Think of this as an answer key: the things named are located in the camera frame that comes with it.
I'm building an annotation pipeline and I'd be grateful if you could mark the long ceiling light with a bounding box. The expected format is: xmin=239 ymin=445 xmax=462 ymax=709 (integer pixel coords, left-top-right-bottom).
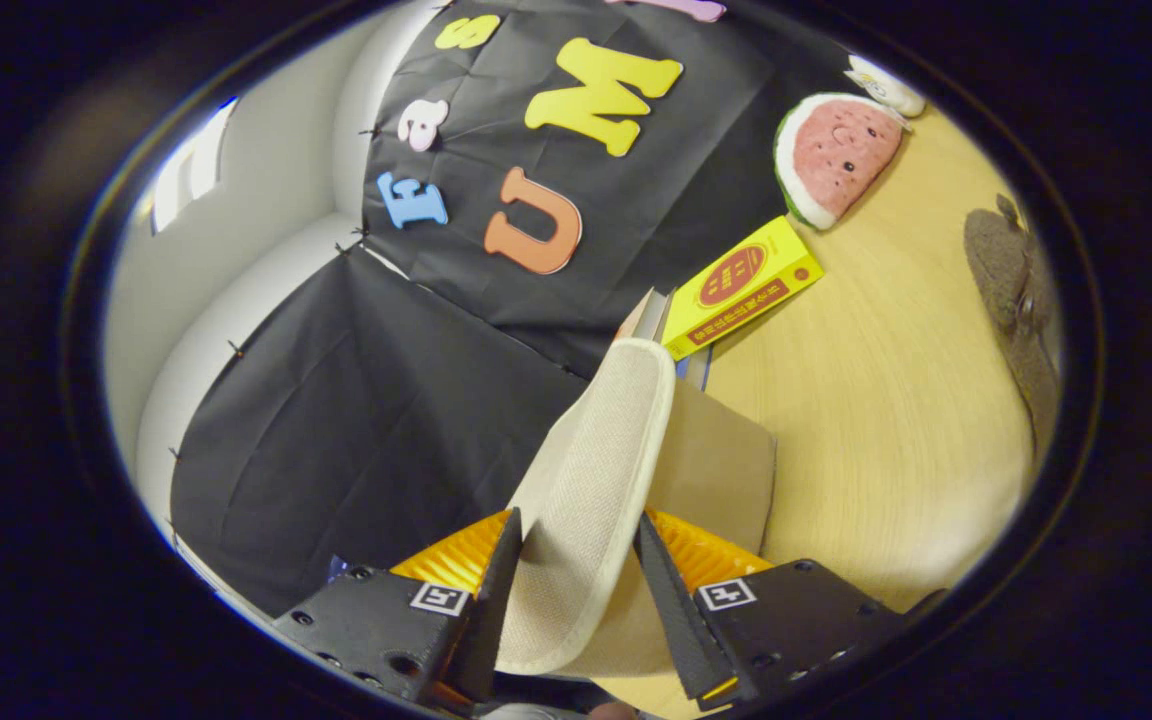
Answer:
xmin=151 ymin=97 xmax=239 ymax=236

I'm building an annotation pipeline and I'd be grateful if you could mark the yellow book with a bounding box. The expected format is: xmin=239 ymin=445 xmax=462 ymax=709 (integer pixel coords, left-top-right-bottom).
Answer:
xmin=661 ymin=215 xmax=825 ymax=362

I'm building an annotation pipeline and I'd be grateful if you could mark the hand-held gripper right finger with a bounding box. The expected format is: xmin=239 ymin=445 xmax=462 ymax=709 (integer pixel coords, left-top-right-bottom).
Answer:
xmin=633 ymin=508 xmax=947 ymax=713

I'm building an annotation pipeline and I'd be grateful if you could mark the beige cover book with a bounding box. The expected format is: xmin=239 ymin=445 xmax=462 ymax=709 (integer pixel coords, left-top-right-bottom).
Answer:
xmin=616 ymin=288 xmax=677 ymax=346

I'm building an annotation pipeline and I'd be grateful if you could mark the watermelon plush toy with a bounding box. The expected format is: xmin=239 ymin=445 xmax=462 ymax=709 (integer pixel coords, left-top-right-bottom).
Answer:
xmin=774 ymin=93 xmax=907 ymax=232

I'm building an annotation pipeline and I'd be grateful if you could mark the white plush toy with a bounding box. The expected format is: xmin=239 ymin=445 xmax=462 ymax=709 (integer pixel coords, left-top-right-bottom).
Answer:
xmin=844 ymin=55 xmax=927 ymax=119

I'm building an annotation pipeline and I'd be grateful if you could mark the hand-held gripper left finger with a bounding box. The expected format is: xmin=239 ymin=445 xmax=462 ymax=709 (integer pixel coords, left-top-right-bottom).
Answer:
xmin=271 ymin=507 xmax=524 ymax=713

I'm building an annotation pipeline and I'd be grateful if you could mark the beige fabric storage box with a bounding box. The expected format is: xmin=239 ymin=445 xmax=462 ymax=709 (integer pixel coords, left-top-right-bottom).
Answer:
xmin=493 ymin=338 xmax=777 ymax=681

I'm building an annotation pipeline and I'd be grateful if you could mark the brown fuzzy shoe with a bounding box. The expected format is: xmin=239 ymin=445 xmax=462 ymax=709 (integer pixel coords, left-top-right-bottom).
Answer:
xmin=964 ymin=195 xmax=1062 ymax=461

